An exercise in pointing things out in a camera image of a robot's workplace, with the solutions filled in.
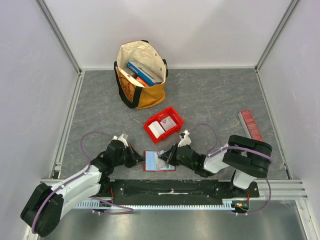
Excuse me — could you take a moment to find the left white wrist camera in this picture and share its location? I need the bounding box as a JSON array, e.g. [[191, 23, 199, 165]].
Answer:
[[112, 133, 129, 148]]

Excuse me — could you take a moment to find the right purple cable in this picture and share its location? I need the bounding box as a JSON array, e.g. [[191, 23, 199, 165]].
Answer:
[[187, 122, 275, 217]]

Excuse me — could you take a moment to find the silver card in bin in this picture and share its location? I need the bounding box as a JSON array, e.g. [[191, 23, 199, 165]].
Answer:
[[160, 116, 177, 131]]

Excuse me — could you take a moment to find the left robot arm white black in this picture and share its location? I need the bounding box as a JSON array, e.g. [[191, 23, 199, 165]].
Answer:
[[20, 139, 145, 237]]

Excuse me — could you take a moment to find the purple cable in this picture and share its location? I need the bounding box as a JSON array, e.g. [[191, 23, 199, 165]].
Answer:
[[187, 122, 275, 217], [31, 131, 135, 234]]

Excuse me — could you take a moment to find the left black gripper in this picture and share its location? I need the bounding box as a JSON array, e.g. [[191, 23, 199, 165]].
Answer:
[[113, 143, 146, 168]]

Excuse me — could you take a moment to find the blue book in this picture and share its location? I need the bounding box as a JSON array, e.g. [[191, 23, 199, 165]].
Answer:
[[126, 61, 155, 87]]

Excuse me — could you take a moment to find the red silver long box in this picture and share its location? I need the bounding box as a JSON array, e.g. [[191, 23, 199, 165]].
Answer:
[[238, 110, 264, 142]]

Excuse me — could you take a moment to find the slotted cable duct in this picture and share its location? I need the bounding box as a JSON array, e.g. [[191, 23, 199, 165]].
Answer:
[[74, 198, 249, 211]]

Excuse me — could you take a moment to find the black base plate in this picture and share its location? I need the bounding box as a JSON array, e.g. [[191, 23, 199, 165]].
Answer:
[[97, 179, 260, 199]]

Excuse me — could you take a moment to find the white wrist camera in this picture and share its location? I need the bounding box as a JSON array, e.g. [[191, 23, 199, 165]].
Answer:
[[178, 129, 192, 148], [112, 133, 129, 148]]

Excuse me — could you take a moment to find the orange book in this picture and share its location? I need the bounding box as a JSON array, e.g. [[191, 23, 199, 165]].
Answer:
[[136, 77, 149, 87]]

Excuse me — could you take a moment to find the red leather card holder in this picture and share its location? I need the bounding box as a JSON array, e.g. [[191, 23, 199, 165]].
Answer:
[[143, 150, 176, 172]]

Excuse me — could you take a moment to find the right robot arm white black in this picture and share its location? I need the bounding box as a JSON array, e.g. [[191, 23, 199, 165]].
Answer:
[[159, 135, 273, 197]]

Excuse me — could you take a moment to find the red plastic bin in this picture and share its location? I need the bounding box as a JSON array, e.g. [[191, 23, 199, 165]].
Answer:
[[143, 106, 185, 145]]

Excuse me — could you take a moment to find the white card stack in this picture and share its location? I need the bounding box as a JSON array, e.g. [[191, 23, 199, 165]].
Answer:
[[148, 121, 165, 139]]

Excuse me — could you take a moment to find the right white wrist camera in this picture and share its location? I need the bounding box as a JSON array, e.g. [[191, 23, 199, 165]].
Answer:
[[178, 129, 192, 148]]

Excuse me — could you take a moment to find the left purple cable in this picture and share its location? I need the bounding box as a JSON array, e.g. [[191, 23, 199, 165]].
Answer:
[[31, 131, 135, 234]]

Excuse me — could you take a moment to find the yellow canvas tote bag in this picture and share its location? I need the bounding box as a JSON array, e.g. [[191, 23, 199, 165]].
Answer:
[[113, 40, 169, 109]]

